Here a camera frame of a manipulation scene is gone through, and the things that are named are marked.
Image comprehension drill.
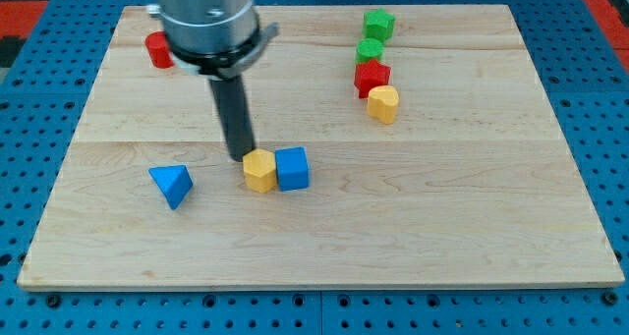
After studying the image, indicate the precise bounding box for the yellow hexagon block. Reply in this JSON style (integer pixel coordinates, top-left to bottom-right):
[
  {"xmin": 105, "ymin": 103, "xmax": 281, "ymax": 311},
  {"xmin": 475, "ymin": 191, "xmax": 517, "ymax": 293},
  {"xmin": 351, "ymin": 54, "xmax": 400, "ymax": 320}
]
[{"xmin": 243, "ymin": 148, "xmax": 277, "ymax": 194}]

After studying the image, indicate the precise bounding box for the wooden board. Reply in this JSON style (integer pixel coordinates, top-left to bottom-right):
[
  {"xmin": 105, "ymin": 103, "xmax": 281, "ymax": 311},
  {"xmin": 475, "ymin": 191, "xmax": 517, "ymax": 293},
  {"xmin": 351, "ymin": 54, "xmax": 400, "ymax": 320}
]
[{"xmin": 18, "ymin": 5, "xmax": 624, "ymax": 292}]

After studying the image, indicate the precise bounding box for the red cylinder block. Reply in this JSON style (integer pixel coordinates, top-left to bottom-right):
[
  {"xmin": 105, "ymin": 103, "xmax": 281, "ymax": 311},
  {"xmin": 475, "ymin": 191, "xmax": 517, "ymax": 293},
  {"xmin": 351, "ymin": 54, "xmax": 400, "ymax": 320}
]
[{"xmin": 144, "ymin": 31, "xmax": 174, "ymax": 69}]

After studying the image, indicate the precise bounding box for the yellow heart block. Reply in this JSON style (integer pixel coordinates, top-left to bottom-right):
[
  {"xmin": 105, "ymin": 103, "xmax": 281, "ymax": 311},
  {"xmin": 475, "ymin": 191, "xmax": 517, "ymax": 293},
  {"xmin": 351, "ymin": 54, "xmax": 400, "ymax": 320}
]
[{"xmin": 367, "ymin": 85, "xmax": 400, "ymax": 125}]

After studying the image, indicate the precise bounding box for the blue triangular block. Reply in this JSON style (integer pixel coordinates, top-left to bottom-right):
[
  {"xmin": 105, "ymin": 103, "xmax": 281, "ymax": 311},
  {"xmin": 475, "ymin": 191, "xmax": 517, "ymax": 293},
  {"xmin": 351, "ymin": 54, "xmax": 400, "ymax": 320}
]
[{"xmin": 148, "ymin": 165, "xmax": 193, "ymax": 210}]

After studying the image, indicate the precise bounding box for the red star block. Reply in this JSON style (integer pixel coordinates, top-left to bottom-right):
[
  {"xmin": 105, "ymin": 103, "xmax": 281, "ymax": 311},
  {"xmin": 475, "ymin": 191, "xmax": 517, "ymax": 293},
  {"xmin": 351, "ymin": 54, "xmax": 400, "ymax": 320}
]
[{"xmin": 354, "ymin": 59, "xmax": 391, "ymax": 99}]

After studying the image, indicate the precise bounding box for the green star block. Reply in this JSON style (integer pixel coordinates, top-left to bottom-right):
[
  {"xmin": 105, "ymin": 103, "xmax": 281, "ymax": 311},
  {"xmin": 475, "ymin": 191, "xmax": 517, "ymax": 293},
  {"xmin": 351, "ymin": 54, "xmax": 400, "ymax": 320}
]
[{"xmin": 363, "ymin": 8, "xmax": 396, "ymax": 43}]

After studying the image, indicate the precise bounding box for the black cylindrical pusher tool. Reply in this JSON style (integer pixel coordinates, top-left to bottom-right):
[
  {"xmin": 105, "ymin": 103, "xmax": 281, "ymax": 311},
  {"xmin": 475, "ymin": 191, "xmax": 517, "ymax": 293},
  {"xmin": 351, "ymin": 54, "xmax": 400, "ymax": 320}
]
[{"xmin": 208, "ymin": 76, "xmax": 256, "ymax": 162}]

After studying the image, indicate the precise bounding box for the green cylinder block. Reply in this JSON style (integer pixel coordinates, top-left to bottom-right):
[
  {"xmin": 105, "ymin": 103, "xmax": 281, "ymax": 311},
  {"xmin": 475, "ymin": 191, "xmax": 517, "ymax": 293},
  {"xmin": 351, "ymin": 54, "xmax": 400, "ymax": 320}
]
[{"xmin": 355, "ymin": 37, "xmax": 384, "ymax": 64}]

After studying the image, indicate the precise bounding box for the blue cube block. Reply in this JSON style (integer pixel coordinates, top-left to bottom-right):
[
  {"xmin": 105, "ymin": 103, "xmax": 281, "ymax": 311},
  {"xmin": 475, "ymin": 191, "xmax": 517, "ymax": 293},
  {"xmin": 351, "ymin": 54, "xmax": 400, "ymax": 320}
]
[{"xmin": 274, "ymin": 146, "xmax": 310, "ymax": 192}]

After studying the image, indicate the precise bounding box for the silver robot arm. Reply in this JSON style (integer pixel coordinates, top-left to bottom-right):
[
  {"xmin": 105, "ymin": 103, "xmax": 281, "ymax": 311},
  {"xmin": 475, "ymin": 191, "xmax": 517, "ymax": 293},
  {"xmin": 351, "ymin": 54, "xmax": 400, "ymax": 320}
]
[{"xmin": 153, "ymin": 0, "xmax": 279, "ymax": 80}]

